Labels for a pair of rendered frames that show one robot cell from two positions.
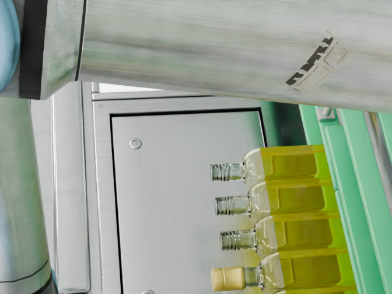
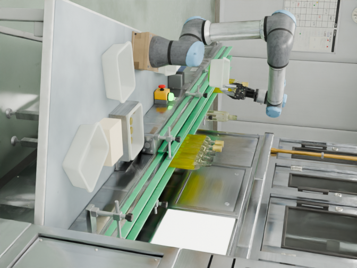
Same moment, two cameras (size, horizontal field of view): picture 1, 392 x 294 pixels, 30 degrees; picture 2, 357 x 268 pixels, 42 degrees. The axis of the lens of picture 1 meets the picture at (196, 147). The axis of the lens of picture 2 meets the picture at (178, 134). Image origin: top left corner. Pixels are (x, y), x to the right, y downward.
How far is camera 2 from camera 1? 2.49 m
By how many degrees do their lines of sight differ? 92
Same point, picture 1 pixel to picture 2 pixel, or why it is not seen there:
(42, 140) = (261, 216)
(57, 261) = (262, 185)
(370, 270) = (183, 131)
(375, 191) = (177, 125)
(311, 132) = (169, 173)
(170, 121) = (211, 207)
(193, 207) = (213, 187)
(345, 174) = (176, 144)
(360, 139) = (173, 132)
